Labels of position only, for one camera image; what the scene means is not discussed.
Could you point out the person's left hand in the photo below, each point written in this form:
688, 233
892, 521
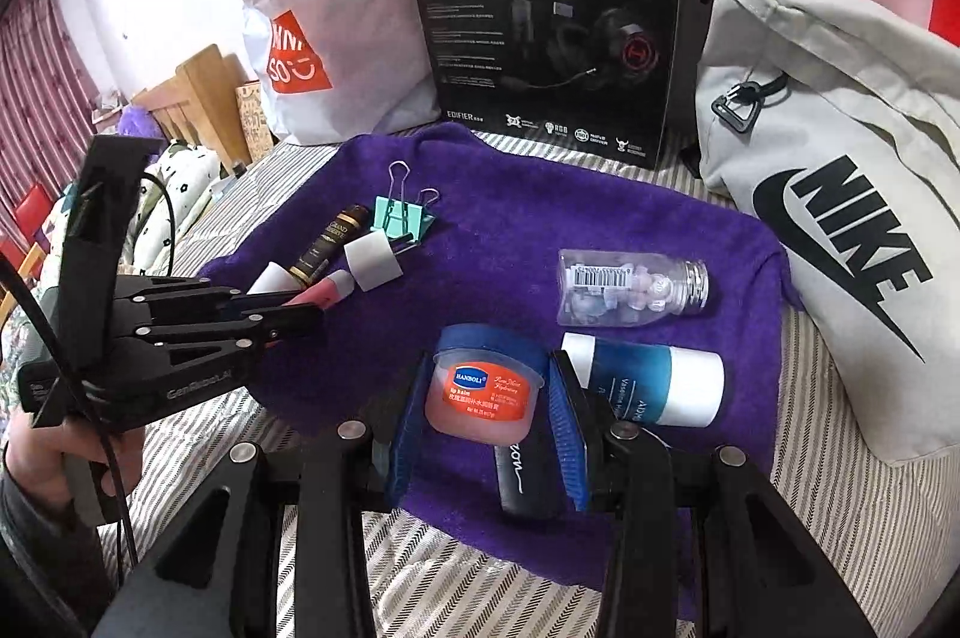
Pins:
45, 465

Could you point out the red chair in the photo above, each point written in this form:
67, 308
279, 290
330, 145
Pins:
31, 211

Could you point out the clear plastic bead bottle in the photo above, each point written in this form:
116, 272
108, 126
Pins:
622, 289

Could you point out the brown picture board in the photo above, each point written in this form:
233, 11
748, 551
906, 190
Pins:
251, 121

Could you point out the white shopping bag orange logo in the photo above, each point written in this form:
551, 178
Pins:
337, 8

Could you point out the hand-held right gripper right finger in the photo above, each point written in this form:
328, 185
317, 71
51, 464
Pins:
570, 443

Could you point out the dark brown lighter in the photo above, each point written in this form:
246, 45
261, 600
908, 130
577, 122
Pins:
326, 244

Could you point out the black tube white script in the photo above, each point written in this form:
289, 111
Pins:
525, 480

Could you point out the small red box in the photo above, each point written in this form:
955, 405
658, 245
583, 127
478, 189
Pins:
946, 8

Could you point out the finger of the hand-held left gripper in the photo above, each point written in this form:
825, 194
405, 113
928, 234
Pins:
292, 325
172, 292

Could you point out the white and blue stick tube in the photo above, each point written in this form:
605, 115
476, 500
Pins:
652, 383

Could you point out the purple plush toy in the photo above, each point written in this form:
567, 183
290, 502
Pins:
139, 122

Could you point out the red striped curtain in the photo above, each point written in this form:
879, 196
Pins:
37, 68

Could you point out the teal binder clip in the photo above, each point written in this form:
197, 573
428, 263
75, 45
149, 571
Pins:
397, 218

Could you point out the white charger adapter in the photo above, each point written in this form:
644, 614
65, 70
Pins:
371, 263

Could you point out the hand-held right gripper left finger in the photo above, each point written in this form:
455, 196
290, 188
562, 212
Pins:
401, 450

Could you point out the black headset box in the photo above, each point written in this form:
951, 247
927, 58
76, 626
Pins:
525, 8

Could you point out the wooden headboard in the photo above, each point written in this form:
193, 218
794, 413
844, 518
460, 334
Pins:
202, 91

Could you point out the white floral pillow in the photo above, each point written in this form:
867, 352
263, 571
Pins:
184, 181

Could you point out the white translucent container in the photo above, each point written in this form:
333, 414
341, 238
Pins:
266, 278

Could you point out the purple towel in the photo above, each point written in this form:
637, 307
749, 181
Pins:
487, 263

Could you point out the pink lip balm jar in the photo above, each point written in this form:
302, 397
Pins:
480, 391

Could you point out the pink tube white cap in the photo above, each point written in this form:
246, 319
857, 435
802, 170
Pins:
326, 292

